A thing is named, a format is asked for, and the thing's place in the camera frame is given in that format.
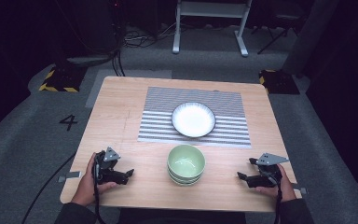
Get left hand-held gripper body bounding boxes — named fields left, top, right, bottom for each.
left=93, top=147, right=129, bottom=185

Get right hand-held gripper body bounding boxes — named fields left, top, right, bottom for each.
left=246, top=152, right=290, bottom=189

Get person's right hand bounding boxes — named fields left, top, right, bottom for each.
left=255, top=164, right=297, bottom=203

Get person's left hand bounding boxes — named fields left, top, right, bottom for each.
left=71, top=152, right=117, bottom=207

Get striped grey placemat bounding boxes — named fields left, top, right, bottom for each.
left=137, top=86, right=252, bottom=149

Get green ceramic bowl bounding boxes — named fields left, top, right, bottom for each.
left=169, top=176, right=203, bottom=188
left=166, top=144, right=207, bottom=181
left=168, top=172, right=205, bottom=185

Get white plate with dark rim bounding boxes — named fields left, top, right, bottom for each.
left=171, top=102, right=217, bottom=139

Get black yellow striped stand base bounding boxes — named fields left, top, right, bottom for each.
left=38, top=65, right=89, bottom=93
left=258, top=68, right=301, bottom=95

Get black tripod stand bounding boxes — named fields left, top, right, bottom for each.
left=251, top=12, right=301, bottom=56

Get black equipment cabinet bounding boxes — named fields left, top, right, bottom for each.
left=54, top=0, right=127, bottom=64

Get grey curtain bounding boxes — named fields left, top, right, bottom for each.
left=281, top=0, right=340, bottom=76

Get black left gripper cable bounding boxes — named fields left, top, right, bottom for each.
left=92, top=157, right=106, bottom=224

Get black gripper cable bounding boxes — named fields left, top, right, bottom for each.
left=92, top=157, right=106, bottom=224
left=268, top=174, right=283, bottom=224

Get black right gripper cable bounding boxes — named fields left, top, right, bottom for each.
left=268, top=174, right=283, bottom=224

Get grey table edge bracket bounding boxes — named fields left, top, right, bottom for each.
left=291, top=183, right=309, bottom=196
left=57, top=170, right=83, bottom=183

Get black floor cable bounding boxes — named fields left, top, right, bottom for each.
left=21, top=151, right=76, bottom=224

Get black cable bundle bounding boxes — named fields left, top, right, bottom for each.
left=111, top=49, right=127, bottom=77

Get tangle of floor cables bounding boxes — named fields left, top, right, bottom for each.
left=123, top=21, right=181, bottom=49

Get white metal table frame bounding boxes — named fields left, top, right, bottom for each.
left=172, top=0, right=254, bottom=58

